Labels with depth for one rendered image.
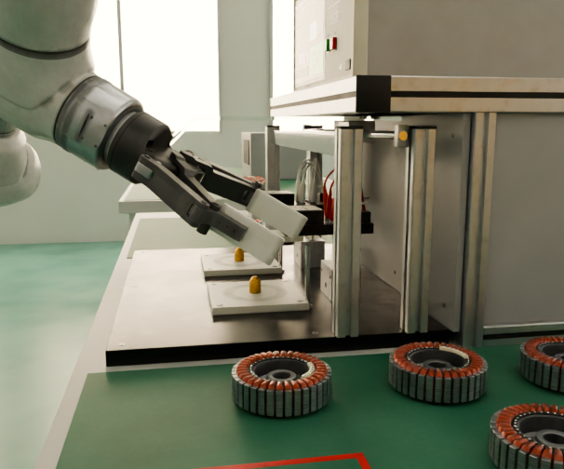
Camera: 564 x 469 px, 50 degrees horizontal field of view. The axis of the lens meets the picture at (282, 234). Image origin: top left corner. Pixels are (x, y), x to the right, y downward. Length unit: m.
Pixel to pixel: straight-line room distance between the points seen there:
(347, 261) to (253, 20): 5.07
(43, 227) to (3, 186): 4.41
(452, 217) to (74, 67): 0.52
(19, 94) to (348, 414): 0.48
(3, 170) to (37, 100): 0.77
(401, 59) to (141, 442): 0.62
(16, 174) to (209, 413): 0.91
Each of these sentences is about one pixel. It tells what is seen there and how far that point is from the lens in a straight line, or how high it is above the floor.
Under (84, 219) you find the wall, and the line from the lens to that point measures 5.81.
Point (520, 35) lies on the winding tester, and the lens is 1.01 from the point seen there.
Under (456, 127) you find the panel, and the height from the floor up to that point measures 1.05.
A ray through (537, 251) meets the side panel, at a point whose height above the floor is 0.88.
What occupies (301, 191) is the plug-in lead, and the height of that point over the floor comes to 0.92.
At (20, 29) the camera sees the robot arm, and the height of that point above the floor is 1.14.
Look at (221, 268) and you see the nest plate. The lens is 1.18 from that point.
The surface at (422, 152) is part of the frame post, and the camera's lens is 0.83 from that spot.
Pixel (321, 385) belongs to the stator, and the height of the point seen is 0.78.
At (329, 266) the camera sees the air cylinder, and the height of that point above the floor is 0.82.
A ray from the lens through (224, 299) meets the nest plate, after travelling 0.98.
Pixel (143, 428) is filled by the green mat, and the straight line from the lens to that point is 0.67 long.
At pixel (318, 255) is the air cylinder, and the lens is 1.23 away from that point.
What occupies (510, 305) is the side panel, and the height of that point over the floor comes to 0.80.
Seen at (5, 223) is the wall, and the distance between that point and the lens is 5.94.
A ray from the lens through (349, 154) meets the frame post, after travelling 0.80.
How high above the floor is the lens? 1.05
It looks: 10 degrees down
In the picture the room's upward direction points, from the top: straight up
